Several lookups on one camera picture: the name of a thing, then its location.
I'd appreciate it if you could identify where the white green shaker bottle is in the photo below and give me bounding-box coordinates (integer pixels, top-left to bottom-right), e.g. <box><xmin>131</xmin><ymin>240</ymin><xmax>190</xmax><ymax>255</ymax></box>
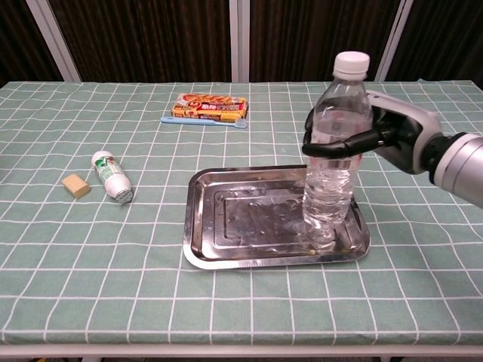
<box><xmin>91</xmin><ymin>150</ymin><xmax>134</xmax><ymax>206</ymax></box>

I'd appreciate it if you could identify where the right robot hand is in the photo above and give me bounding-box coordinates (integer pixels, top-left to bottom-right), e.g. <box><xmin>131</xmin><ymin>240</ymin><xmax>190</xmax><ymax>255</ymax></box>
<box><xmin>302</xmin><ymin>89</ymin><xmax>441</xmax><ymax>175</ymax></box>

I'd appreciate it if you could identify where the orange snack box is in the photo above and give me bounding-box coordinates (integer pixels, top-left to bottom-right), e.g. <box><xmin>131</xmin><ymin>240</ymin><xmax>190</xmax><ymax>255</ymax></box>
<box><xmin>171</xmin><ymin>93</ymin><xmax>249</xmax><ymax>119</ymax></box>

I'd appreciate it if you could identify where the light blue toothbrush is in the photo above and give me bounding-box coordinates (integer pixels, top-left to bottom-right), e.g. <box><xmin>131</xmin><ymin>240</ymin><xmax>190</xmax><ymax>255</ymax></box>
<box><xmin>160</xmin><ymin>115</ymin><xmax>249</xmax><ymax>130</ymax></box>

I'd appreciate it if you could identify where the small tan block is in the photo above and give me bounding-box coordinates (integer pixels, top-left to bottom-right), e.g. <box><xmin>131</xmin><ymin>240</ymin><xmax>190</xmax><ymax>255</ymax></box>
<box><xmin>61</xmin><ymin>173</ymin><xmax>92</xmax><ymax>199</ymax></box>

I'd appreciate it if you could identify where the clear plastic bottle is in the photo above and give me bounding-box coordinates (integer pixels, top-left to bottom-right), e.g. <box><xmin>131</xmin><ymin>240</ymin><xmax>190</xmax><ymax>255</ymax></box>
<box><xmin>302</xmin><ymin>51</ymin><xmax>374</xmax><ymax>242</ymax></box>

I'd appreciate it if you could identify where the green checkered tablecloth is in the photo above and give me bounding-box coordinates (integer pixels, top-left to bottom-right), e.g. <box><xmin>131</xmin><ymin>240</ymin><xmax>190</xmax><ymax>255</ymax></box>
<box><xmin>0</xmin><ymin>78</ymin><xmax>483</xmax><ymax>346</ymax></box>

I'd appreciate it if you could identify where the silver metal tray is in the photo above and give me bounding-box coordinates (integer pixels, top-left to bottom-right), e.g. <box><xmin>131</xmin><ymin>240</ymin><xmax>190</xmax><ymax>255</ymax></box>
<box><xmin>182</xmin><ymin>164</ymin><xmax>371</xmax><ymax>270</ymax></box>

